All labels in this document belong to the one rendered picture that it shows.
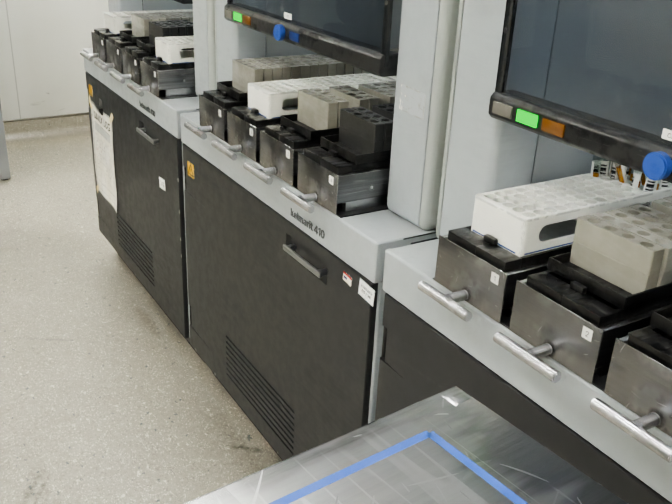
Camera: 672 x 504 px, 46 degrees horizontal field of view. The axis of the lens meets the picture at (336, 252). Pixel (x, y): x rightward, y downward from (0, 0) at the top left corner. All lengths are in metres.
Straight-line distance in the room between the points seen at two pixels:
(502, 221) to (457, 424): 0.41
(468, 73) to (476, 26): 0.06
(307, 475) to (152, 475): 1.30
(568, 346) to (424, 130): 0.44
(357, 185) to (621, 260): 0.51
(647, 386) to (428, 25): 0.61
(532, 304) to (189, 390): 1.35
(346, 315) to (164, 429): 0.82
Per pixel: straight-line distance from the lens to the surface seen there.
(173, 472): 1.91
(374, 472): 0.63
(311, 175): 1.36
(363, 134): 1.35
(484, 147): 1.13
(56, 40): 4.36
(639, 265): 0.95
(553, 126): 0.99
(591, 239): 0.99
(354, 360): 1.36
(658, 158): 0.89
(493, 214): 1.05
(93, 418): 2.11
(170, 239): 2.14
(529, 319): 0.98
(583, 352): 0.93
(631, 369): 0.89
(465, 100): 1.15
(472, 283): 1.05
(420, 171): 1.25
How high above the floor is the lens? 1.23
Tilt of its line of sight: 25 degrees down
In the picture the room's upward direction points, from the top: 3 degrees clockwise
